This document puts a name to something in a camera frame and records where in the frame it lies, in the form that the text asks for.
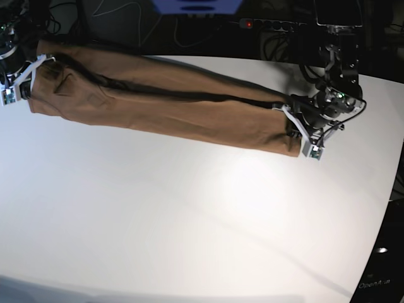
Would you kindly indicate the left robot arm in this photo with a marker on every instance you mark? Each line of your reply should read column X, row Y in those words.
column 336, row 26

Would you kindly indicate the brown T-shirt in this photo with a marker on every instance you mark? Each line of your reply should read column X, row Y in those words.
column 106, row 88

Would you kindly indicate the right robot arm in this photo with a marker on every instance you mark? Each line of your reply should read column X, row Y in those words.
column 22, row 24

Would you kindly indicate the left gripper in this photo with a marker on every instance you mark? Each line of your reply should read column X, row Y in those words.
column 313, row 118

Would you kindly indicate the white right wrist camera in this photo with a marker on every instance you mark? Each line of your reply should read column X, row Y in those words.
column 7, row 97

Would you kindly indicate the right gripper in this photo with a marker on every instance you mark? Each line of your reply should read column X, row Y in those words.
column 12, row 60

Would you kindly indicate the blue box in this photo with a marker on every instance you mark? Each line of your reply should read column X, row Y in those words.
column 179, row 7

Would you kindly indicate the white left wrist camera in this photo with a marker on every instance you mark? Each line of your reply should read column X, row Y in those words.
column 312, row 151

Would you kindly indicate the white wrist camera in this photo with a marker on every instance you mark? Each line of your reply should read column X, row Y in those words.
column 7, row 97
column 312, row 151

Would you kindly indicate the black power strip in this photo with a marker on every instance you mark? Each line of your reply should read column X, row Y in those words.
column 270, row 25

